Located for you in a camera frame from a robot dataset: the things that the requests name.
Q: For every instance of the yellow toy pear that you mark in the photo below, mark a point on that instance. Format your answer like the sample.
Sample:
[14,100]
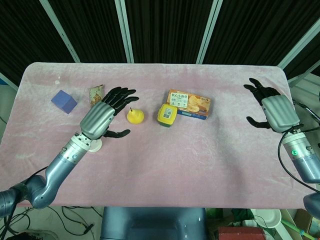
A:
[136,117]

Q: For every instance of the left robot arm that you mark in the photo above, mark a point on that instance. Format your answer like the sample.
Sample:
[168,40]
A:
[60,165]

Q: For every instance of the yellow lidded small container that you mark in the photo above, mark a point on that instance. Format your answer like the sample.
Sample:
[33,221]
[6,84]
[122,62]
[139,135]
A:
[167,115]

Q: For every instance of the black partition panel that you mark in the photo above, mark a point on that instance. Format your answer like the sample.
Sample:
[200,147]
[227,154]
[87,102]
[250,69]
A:
[20,37]
[255,30]
[170,30]
[87,30]

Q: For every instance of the blue-grey robot torso base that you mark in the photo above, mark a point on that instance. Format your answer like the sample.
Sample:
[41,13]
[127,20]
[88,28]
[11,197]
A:
[150,225]

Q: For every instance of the silver metal tube frame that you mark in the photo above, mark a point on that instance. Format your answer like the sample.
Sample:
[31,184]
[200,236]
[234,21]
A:
[310,111]

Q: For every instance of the pink velvet tablecloth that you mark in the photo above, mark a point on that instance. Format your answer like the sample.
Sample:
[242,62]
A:
[160,162]

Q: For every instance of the purple foam block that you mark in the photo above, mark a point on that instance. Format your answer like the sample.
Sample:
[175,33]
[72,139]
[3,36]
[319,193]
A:
[63,101]

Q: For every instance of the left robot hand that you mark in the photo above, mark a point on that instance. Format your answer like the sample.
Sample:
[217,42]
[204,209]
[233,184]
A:
[97,117]

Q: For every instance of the white plastic bowl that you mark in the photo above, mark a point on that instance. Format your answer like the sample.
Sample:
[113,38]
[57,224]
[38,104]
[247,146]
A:
[270,217]

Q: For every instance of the orange biscuit box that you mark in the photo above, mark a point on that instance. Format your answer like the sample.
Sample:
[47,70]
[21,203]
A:
[195,105]

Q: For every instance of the red box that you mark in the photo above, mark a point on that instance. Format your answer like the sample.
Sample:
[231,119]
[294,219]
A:
[240,233]

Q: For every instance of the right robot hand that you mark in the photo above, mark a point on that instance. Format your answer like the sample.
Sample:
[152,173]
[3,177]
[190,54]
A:
[281,112]

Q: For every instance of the brown snack bar packet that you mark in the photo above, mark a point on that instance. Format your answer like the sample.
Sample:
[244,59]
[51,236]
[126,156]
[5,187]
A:
[95,95]

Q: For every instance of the white paper cup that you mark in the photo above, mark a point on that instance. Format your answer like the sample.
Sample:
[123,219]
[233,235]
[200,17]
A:
[96,147]

